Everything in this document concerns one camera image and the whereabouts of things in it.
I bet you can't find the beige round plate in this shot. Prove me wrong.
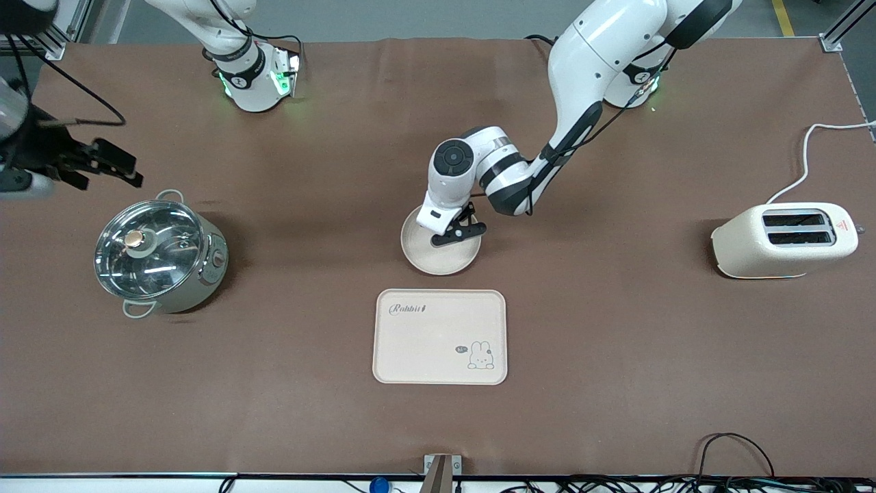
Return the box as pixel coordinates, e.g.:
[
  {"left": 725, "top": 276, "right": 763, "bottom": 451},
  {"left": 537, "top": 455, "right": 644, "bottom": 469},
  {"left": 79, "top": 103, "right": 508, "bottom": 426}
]
[{"left": 400, "top": 202, "right": 482, "bottom": 277}]

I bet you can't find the beige rabbit print tray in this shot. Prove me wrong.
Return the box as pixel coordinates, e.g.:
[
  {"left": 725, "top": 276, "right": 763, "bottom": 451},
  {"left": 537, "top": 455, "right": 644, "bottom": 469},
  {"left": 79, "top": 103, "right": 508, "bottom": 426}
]
[{"left": 372, "top": 288, "right": 508, "bottom": 385}]

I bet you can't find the glass pot lid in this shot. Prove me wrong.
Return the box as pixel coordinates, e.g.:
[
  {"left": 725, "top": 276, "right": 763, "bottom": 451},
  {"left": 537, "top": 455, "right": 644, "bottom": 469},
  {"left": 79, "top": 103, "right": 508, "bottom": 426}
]
[{"left": 94, "top": 199, "right": 206, "bottom": 303}]

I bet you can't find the grey electric cooking pot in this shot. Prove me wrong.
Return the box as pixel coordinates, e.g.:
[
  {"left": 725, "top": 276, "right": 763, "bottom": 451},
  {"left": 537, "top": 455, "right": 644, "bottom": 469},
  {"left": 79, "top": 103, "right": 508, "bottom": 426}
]
[{"left": 94, "top": 189, "right": 230, "bottom": 320}]

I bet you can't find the brown table mat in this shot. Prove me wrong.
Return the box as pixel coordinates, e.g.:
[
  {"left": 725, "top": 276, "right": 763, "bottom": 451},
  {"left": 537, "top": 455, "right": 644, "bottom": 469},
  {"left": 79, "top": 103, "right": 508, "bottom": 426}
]
[{"left": 0, "top": 36, "right": 876, "bottom": 479}]

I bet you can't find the cream two-slot toaster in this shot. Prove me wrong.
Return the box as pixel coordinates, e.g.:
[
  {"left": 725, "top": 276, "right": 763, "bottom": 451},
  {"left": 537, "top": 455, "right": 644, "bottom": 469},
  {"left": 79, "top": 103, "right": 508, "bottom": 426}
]
[{"left": 710, "top": 202, "right": 865, "bottom": 280}]

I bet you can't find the aluminium frame profile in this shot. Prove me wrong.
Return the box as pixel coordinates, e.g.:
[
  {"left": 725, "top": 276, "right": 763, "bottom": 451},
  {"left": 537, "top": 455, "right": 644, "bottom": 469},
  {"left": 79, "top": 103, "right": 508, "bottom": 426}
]
[
  {"left": 38, "top": 0, "right": 94, "bottom": 60},
  {"left": 820, "top": 0, "right": 876, "bottom": 53}
]

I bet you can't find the black right base cable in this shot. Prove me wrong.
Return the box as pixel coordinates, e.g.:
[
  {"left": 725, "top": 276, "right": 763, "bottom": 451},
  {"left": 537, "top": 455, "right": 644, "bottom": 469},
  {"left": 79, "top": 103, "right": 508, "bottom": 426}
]
[{"left": 209, "top": 0, "right": 305, "bottom": 64}]

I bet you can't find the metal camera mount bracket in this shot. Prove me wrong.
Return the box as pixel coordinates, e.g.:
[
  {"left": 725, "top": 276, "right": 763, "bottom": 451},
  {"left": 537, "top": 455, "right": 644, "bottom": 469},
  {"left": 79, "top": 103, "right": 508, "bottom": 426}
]
[{"left": 423, "top": 453, "right": 463, "bottom": 493}]

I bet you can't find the black cable bundle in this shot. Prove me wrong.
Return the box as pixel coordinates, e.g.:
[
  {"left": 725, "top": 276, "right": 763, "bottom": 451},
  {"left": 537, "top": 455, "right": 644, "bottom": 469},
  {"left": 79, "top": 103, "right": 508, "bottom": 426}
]
[{"left": 498, "top": 474, "right": 876, "bottom": 493}]

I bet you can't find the black looped cable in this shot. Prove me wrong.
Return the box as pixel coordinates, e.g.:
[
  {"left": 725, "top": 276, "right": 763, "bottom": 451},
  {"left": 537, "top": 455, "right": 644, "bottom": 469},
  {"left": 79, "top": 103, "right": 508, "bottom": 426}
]
[{"left": 697, "top": 432, "right": 777, "bottom": 480}]

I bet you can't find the white toaster power cable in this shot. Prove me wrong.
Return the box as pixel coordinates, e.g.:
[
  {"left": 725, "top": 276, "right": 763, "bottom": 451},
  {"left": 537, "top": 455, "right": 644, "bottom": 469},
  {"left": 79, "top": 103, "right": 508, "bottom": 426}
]
[{"left": 764, "top": 121, "right": 876, "bottom": 205}]

